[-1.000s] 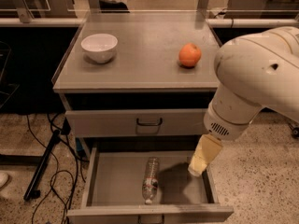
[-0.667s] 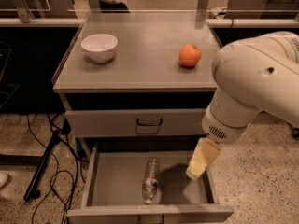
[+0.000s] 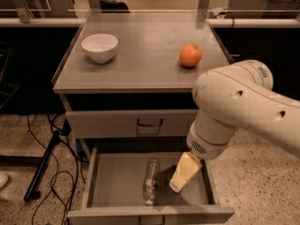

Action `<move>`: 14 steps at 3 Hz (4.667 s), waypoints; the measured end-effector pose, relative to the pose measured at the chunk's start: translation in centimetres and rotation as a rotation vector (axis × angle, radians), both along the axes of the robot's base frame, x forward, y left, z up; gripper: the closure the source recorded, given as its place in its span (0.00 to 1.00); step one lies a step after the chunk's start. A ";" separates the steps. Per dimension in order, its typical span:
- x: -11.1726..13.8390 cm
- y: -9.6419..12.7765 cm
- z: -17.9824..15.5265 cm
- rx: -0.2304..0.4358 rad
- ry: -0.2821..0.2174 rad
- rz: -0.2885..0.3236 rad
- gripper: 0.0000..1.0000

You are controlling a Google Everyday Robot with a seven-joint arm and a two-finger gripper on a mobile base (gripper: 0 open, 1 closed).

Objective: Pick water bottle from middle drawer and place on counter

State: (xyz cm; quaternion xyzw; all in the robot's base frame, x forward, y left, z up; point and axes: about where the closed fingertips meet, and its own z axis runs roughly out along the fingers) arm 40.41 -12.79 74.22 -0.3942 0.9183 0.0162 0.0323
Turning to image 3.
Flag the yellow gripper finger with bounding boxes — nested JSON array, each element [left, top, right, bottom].
[[170, 152, 203, 193]]

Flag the clear plastic water bottle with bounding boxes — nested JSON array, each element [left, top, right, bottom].
[[142, 157, 160, 206]]

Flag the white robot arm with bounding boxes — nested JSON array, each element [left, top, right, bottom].
[[170, 60, 300, 192]]

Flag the open middle drawer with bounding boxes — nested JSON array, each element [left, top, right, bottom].
[[67, 148, 234, 225]]

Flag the grey drawer cabinet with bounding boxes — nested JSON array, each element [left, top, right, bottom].
[[52, 10, 246, 225]]

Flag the closed top drawer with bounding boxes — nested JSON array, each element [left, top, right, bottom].
[[67, 110, 197, 138]]

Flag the orange fruit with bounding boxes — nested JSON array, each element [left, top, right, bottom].
[[179, 43, 203, 68]]

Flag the white ceramic bowl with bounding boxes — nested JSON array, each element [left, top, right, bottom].
[[82, 34, 118, 64]]

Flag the black floor stand bar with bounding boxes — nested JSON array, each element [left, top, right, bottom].
[[23, 130, 60, 203]]

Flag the black floor cables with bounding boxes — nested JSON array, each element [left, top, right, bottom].
[[25, 112, 90, 225]]

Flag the white rail counter edge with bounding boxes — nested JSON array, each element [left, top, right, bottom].
[[0, 18, 300, 28]]

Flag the grey metal post left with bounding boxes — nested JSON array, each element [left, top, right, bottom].
[[12, 0, 33, 23]]

